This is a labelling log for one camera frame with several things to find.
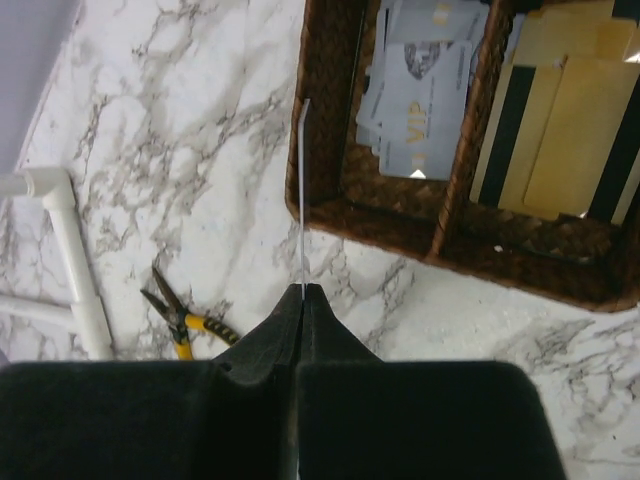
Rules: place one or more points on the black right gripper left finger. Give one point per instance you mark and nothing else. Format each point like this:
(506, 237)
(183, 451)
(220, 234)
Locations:
(228, 417)

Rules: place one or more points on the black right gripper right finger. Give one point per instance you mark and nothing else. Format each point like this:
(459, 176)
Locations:
(362, 418)

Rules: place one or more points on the gold striped credit card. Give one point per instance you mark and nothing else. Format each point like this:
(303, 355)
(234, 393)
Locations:
(510, 100)

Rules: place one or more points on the white striped credit card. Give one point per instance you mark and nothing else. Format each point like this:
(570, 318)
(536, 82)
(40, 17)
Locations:
(303, 190)

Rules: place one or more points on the white blue credit card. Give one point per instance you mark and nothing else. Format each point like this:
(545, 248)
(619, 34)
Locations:
(422, 108)

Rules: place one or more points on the gold VIP credit card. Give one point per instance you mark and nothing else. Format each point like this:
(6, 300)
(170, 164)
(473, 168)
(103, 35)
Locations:
(588, 158)

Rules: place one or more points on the white packets in basket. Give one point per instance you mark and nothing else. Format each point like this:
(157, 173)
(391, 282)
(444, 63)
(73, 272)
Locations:
(421, 21)

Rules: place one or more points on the yellow item in basket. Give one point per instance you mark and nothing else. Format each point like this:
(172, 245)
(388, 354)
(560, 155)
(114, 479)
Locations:
(607, 30)

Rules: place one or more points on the yellow handled pliers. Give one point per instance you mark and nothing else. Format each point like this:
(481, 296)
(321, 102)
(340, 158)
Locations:
(180, 320)

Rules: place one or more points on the white PVC pipe frame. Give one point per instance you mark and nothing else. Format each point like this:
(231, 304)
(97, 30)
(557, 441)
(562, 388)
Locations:
(50, 305)

